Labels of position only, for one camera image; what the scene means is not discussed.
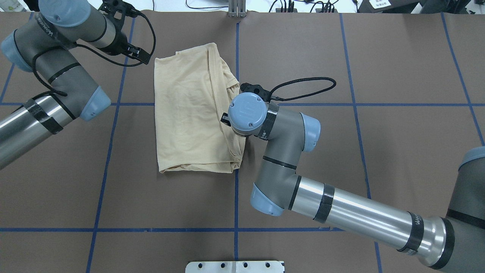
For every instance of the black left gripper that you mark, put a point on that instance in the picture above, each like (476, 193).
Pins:
(119, 42)

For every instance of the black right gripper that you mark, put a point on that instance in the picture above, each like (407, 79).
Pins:
(224, 119)

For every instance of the cream long-sleeve graphic t-shirt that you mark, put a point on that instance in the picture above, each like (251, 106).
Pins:
(192, 90)

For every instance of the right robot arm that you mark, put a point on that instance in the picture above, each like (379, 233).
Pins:
(452, 244)

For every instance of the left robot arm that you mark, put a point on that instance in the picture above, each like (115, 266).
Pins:
(42, 46)

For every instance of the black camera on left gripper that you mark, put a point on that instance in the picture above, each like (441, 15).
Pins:
(118, 6)

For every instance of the aluminium frame post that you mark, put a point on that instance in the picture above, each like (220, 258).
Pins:
(237, 8)

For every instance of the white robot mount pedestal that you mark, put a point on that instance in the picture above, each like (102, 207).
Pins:
(248, 266)

